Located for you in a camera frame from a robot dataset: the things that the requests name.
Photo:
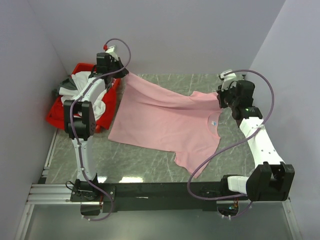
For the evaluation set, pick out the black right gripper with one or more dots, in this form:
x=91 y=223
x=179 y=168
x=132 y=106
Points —
x=221 y=94

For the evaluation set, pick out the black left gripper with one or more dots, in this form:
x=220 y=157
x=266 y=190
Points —
x=123 y=72

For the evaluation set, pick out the pink t-shirt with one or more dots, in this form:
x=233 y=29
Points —
x=150 y=116

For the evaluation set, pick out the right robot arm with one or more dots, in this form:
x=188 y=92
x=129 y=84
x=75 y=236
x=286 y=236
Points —
x=272 y=178

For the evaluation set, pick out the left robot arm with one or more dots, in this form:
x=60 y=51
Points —
x=79 y=117

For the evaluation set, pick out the red plastic bin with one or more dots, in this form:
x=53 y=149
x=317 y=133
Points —
x=88 y=67

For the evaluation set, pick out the white t-shirt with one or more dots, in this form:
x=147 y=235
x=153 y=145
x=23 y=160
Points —
x=93 y=94

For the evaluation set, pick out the grey t-shirt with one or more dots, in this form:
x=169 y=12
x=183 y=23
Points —
x=65 y=88

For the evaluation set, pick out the black base beam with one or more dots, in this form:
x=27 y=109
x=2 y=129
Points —
x=139 y=196

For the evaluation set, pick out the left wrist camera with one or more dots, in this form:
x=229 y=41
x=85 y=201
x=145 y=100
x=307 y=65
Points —
x=111 y=50

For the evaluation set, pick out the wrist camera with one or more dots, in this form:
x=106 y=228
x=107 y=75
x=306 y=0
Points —
x=111 y=50
x=227 y=78

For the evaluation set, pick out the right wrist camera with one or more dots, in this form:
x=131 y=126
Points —
x=227 y=78

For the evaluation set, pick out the aluminium rail frame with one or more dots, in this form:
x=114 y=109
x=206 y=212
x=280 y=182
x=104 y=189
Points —
x=121 y=163

